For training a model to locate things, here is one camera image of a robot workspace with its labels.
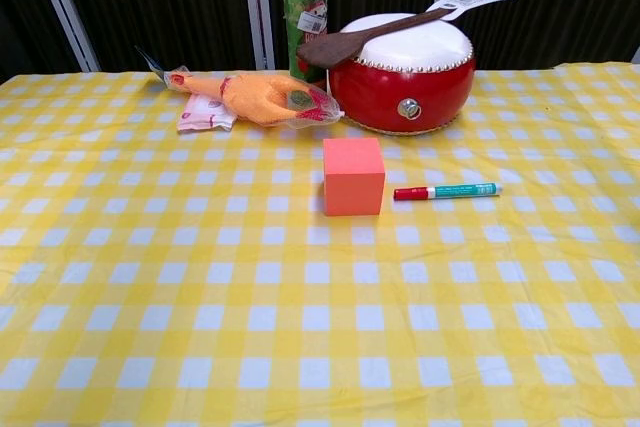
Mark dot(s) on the green chips can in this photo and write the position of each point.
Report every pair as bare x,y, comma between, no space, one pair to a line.
302,7

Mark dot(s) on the pink orange cube block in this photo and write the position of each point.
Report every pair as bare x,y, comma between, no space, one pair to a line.
352,187

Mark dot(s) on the yellow white checkered tablecloth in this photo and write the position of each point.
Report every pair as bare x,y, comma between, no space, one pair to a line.
200,297

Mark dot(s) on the red drum with white skin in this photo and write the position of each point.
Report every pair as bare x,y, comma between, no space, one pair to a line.
400,92

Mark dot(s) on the rubber chicken in mesh bag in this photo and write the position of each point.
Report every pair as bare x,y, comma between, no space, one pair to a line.
260,97

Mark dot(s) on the pink white snack packet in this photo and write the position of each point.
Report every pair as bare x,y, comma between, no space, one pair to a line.
200,116

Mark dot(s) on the dark wooden spatula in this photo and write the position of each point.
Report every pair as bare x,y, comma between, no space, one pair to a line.
325,49

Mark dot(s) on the green marker with red cap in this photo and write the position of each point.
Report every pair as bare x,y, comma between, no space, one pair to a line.
450,191

